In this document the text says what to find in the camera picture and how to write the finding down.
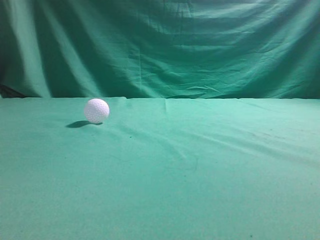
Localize white dimpled ball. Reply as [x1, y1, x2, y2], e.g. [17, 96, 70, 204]
[84, 98, 110, 124]

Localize green table cloth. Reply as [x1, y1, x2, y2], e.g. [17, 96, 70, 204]
[0, 97, 320, 240]

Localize green backdrop cloth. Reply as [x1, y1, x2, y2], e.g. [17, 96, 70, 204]
[0, 0, 320, 99]

